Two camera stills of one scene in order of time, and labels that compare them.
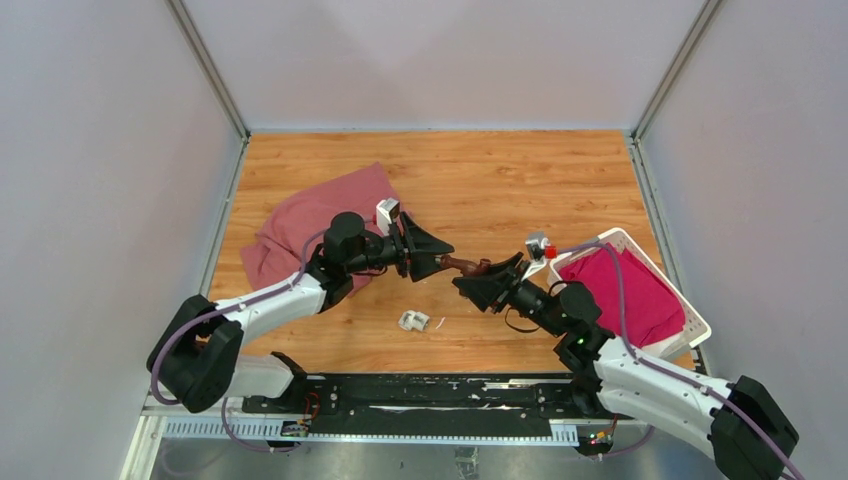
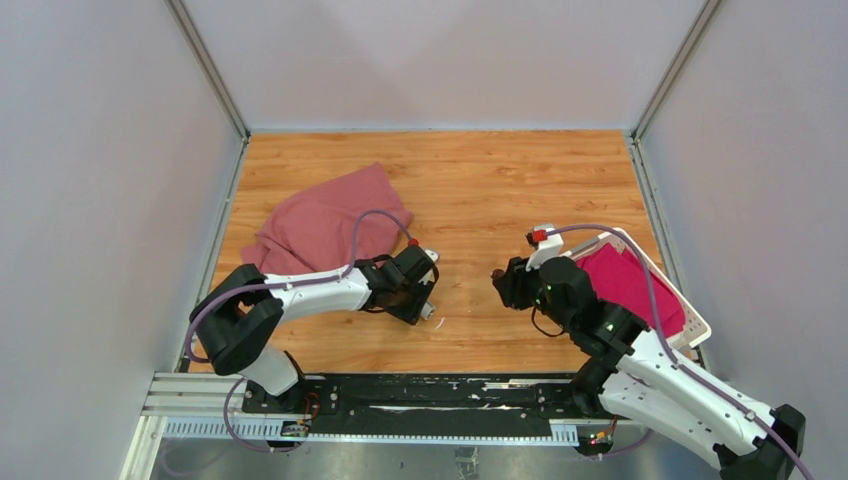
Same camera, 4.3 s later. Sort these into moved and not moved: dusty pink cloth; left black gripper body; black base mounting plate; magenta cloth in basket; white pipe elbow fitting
Moved: left black gripper body; white pipe elbow fitting
Not moved: magenta cloth in basket; black base mounting plate; dusty pink cloth
